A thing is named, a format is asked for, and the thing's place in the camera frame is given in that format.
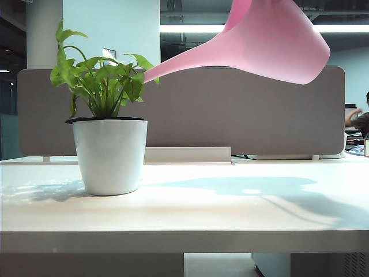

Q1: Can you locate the white divider foot bracket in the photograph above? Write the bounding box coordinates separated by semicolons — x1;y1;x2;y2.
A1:
254;154;320;161

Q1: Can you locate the long ceiling light strip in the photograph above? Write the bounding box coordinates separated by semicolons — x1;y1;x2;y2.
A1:
160;24;369;33

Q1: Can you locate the brown fabric desk divider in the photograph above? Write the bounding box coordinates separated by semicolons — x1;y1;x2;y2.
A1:
17;66;347;157

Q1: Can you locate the white cable tray cover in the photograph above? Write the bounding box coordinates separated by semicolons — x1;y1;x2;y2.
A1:
143;146;232;165

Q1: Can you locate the pink plastic watering can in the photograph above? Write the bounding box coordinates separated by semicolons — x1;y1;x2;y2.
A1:
143;0;331;85

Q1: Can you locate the seated person in background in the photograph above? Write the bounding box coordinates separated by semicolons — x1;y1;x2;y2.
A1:
344;91;369;139

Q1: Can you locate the green plant in white pot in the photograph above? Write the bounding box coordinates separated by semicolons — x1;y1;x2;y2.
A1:
50;18;160;196

